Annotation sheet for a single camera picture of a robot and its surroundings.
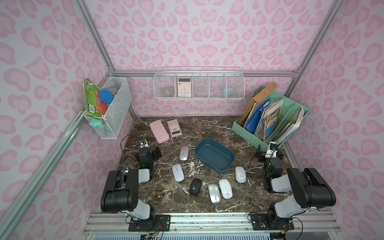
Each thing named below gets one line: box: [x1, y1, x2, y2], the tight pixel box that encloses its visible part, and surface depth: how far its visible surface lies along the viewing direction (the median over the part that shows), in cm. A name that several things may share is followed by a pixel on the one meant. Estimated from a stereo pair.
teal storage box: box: [195, 137, 236, 174], surface depth 100 cm
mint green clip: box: [89, 117, 103, 127], surface depth 64 cm
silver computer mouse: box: [208, 182, 221, 204], surface depth 83 cm
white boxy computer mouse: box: [179, 146, 190, 161], surface depth 100 cm
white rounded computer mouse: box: [235, 166, 247, 183], surface depth 89 cm
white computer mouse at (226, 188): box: [219, 178, 233, 200], surface depth 84 cm
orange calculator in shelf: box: [177, 77, 192, 97], surface depth 97 cm
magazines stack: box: [259, 101, 284, 141], surface depth 94 cm
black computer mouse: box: [189, 178, 202, 197], surface depth 85 cm
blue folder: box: [245, 98, 274, 135], surface depth 98 cm
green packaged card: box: [83, 78, 109, 117], surface depth 72 cm
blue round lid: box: [99, 90, 115, 104], surface depth 77 cm
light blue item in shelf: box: [227, 86, 235, 96], surface depth 102 cm
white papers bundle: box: [276, 106, 305, 144], surface depth 85 cm
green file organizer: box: [232, 91, 311, 150], surface depth 95 cm
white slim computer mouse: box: [172, 164, 185, 182], surface depth 90 cm
